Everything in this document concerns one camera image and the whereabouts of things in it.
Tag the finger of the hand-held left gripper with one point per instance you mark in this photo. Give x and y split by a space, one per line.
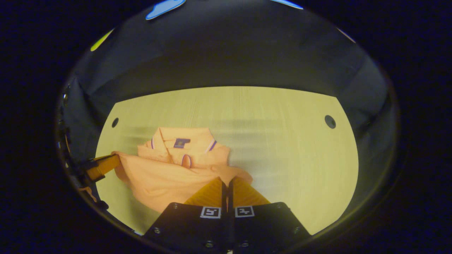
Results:
104 165

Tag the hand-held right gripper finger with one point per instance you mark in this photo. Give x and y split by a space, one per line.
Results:
224 197
230 197

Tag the orange polo T-shirt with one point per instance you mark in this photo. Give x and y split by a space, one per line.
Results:
166 176

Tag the dark round table grommet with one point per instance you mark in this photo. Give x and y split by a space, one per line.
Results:
330 121
115 122

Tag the black backdrop cloth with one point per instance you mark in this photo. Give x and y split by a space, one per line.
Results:
229 53

